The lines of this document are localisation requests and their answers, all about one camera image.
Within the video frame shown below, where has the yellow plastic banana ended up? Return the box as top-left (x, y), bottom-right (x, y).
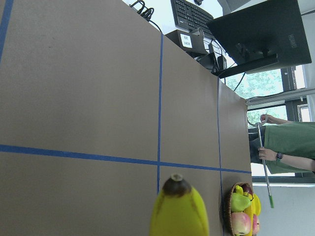
top-left (236, 185), bottom-right (261, 236)
top-left (149, 173), bottom-right (210, 236)

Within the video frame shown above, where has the brown wicker basket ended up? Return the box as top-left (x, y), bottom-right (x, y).
top-left (222, 182), bottom-right (255, 236)

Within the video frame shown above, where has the black box with label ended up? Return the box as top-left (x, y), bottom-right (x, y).
top-left (165, 29), bottom-right (208, 58)

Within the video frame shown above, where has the black keyboard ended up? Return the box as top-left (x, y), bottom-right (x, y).
top-left (170, 0), bottom-right (214, 38)

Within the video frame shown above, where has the green plastic pear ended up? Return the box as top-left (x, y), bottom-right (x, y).
top-left (231, 193), bottom-right (252, 212)

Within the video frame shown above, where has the person in green shirt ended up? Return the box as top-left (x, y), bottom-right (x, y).
top-left (249, 114), bottom-right (315, 174)

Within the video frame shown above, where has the pink red plastic apple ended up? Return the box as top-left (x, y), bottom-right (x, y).
top-left (231, 212), bottom-right (252, 236)

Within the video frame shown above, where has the metal stick with green tip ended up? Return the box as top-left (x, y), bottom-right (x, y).
top-left (256, 122), bottom-right (274, 208)

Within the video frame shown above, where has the black computer monitor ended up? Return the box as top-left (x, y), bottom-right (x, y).
top-left (207, 0), bottom-right (312, 78)

